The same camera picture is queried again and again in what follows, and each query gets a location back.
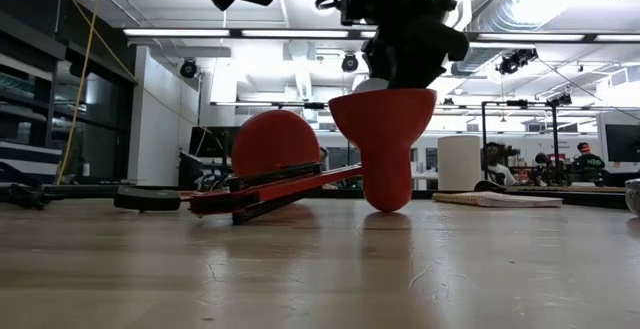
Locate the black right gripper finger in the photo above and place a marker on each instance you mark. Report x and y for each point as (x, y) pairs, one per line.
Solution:
(387, 71)
(417, 79)

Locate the white ping pong ball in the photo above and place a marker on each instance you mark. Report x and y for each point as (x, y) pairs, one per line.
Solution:
(370, 86)

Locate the black round ceiling spotlight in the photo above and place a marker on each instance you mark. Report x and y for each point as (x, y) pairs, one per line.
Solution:
(350, 63)
(188, 68)

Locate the white paper roll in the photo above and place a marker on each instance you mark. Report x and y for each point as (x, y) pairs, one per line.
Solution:
(459, 164)

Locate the black ceiling track spotlights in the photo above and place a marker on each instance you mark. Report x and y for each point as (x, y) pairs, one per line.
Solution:
(517, 60)

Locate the person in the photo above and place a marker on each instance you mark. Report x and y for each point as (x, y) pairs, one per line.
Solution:
(497, 166)
(587, 159)

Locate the pink spiral notebook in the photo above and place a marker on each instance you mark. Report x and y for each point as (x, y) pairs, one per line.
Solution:
(495, 199)

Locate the white framed computer monitor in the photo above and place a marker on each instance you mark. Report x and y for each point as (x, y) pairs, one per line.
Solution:
(622, 141)

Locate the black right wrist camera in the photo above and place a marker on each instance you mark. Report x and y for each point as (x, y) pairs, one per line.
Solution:
(360, 8)

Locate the black metal camera rig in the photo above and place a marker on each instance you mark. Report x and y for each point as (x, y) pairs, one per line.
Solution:
(554, 129)

